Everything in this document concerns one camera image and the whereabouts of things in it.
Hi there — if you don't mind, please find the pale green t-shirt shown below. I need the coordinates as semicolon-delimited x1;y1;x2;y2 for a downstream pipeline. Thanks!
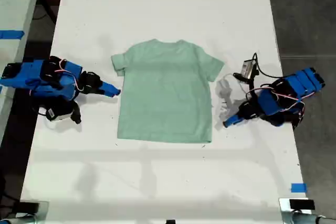
110;38;226;144

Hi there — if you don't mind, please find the short blue tape patch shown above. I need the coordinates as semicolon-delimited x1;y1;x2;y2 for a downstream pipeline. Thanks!
290;183;308;194

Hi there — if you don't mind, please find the long blue tape strip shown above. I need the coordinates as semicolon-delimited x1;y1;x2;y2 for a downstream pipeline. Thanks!
0;30;26;40

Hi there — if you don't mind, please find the metal table clamp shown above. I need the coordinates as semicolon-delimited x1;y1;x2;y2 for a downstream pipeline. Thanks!
19;200;50;224
278;197;316;224

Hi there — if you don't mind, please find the small black box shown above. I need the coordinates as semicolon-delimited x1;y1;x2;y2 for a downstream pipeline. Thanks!
289;199;316;210
13;201;40;214

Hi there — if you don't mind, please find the white side table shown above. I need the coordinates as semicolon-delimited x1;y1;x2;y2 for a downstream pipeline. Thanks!
0;0;44;138

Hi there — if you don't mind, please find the grey metal tube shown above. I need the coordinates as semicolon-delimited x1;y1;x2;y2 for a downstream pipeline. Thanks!
291;211;336;224
0;214;38;224

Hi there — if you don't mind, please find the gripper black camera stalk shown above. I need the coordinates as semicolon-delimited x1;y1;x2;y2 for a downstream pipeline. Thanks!
69;101;82;125
233;72;256;84

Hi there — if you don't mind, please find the camera black cable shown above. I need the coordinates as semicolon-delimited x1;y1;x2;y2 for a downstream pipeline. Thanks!
251;52;285;79

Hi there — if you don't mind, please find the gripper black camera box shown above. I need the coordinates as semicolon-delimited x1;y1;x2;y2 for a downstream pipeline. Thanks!
240;59;257;78
45;105;74;123

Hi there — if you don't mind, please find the thin black floor cable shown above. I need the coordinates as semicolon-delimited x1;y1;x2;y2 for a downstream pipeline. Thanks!
33;0;60;25

